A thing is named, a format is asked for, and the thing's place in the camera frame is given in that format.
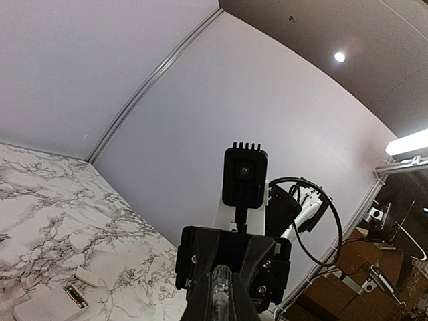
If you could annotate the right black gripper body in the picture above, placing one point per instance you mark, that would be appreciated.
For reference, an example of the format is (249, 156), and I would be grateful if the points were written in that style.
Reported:
(185, 260)

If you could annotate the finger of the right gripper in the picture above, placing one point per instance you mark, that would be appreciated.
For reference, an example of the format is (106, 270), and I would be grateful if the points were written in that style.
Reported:
(253, 263)

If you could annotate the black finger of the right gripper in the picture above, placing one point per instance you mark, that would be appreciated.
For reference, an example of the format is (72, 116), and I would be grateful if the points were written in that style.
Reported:
(200, 300)

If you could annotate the white battery cover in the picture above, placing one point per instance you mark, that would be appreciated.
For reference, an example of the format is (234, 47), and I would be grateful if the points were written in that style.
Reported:
(87, 277)

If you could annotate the black gold battery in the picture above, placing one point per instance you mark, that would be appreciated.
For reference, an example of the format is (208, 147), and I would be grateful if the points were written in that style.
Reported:
(76, 296)

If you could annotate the white remote control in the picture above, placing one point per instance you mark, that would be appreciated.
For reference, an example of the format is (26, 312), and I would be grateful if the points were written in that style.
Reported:
(53, 306)

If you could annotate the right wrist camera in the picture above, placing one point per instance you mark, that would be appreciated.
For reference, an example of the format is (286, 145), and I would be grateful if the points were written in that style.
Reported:
(244, 193)

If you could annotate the front right aluminium post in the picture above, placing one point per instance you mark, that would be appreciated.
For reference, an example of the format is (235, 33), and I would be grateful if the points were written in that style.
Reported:
(380, 173)

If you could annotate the right aluminium frame post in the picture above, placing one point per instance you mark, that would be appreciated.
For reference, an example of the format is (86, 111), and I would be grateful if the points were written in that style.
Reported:
(148, 83)

